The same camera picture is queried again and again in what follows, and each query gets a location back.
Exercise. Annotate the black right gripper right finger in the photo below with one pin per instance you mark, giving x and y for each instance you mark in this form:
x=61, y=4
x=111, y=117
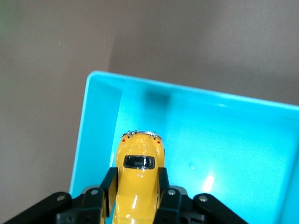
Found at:
x=172, y=207

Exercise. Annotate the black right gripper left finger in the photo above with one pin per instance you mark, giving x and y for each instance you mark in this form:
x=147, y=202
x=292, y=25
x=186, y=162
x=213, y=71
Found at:
x=93, y=207

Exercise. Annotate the turquoise plastic bin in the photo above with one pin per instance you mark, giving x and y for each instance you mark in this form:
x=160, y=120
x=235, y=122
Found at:
x=222, y=144

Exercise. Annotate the yellow beetle toy car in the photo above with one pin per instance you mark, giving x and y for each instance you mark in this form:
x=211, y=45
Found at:
x=137, y=186

